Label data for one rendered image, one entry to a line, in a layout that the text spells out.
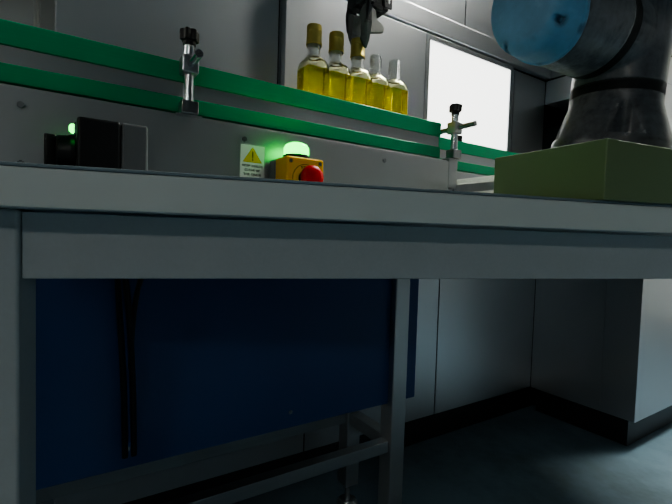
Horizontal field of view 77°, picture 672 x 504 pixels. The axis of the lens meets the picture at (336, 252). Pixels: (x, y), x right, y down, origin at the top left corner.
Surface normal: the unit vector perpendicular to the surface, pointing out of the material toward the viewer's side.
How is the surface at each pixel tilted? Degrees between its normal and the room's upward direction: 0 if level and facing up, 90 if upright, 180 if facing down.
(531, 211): 90
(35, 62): 90
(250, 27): 90
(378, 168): 90
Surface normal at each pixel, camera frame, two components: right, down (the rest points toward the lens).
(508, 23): -0.89, 0.10
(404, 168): 0.54, 0.05
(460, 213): 0.27, 0.05
